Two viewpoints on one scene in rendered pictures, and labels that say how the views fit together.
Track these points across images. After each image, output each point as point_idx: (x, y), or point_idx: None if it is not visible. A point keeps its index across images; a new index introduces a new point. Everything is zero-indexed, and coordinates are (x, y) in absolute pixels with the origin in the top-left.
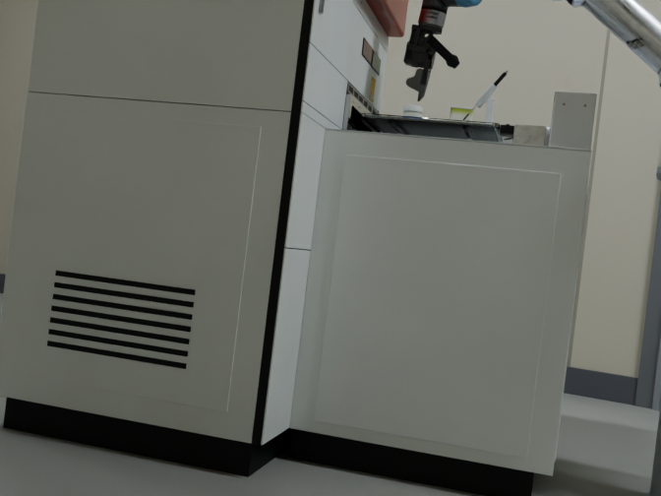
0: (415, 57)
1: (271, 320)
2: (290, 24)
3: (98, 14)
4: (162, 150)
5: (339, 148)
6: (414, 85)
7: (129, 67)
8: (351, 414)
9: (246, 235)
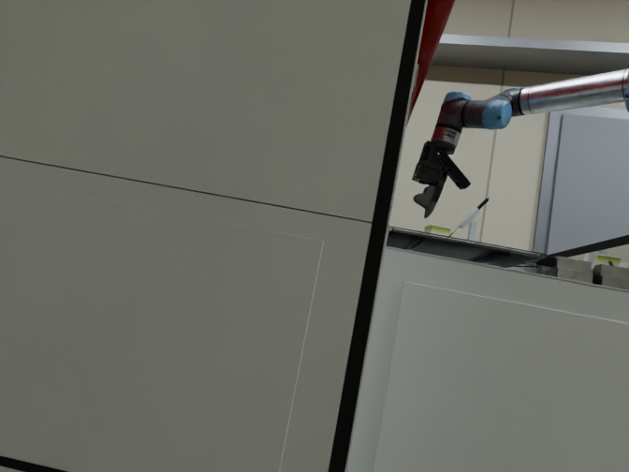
0: (429, 173)
1: None
2: (377, 96)
3: (81, 49)
4: (159, 259)
5: (396, 272)
6: (425, 201)
7: (120, 129)
8: None
9: (287, 413)
